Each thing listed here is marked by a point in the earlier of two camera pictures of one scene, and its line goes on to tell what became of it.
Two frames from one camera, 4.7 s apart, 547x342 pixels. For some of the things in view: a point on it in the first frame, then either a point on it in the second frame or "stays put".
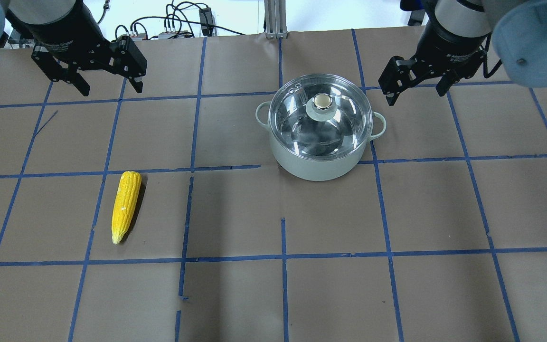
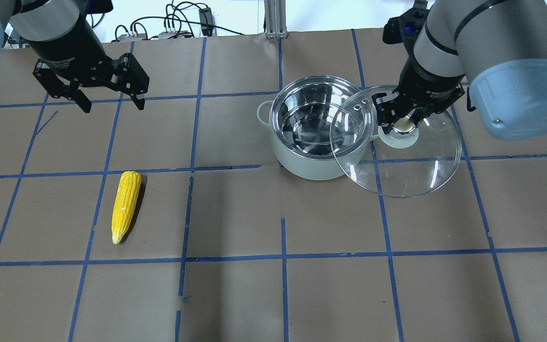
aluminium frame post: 275,19 stays put
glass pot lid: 320,117 -> 390,165
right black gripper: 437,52 -> 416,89
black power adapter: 206,20 stays put
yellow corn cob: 125,203 stays put
